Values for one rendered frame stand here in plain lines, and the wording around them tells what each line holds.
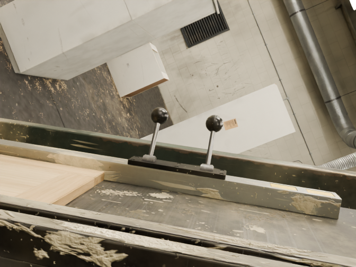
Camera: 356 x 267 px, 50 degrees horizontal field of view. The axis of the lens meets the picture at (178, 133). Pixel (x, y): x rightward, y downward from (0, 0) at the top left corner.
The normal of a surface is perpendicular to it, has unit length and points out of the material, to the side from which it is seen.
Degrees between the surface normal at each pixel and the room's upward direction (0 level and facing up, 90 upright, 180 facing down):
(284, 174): 90
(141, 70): 90
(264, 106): 90
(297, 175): 90
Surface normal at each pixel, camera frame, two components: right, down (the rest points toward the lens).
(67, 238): -0.15, 0.10
